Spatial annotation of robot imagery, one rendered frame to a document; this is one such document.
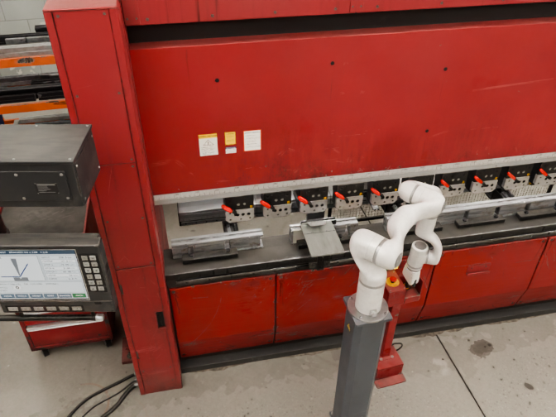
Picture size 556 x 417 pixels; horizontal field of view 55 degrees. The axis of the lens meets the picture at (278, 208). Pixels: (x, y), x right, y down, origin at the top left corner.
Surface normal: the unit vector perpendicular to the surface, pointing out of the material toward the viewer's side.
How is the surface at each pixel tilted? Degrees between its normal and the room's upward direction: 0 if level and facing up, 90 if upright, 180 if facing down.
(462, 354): 0
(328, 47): 90
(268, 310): 90
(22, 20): 90
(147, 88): 90
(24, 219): 0
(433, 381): 0
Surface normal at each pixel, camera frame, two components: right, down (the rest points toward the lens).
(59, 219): 0.01, -0.79
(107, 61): 0.20, 0.60
